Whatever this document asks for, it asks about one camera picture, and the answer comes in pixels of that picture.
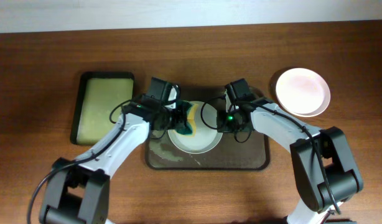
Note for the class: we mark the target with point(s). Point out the brown serving tray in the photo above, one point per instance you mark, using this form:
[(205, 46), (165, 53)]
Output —
[(249, 151)]

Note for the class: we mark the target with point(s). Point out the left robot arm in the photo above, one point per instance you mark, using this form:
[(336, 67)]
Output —
[(78, 191)]

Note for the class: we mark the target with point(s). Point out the black sponge tray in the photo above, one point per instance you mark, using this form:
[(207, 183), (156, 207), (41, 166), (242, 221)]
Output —
[(98, 94)]

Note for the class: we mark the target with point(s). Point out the pale green plate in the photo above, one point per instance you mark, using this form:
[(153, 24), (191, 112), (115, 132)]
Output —
[(204, 140)]

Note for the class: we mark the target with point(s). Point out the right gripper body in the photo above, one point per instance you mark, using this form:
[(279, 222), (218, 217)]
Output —
[(228, 122)]

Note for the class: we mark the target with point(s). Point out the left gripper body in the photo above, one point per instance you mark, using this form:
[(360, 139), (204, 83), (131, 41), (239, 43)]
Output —
[(174, 118)]

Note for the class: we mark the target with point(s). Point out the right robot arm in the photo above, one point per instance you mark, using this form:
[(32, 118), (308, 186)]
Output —
[(324, 167)]

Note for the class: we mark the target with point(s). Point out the green yellow sponge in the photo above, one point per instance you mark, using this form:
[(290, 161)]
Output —
[(187, 126)]

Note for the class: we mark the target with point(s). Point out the white plate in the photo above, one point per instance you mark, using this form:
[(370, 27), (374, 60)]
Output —
[(302, 92)]

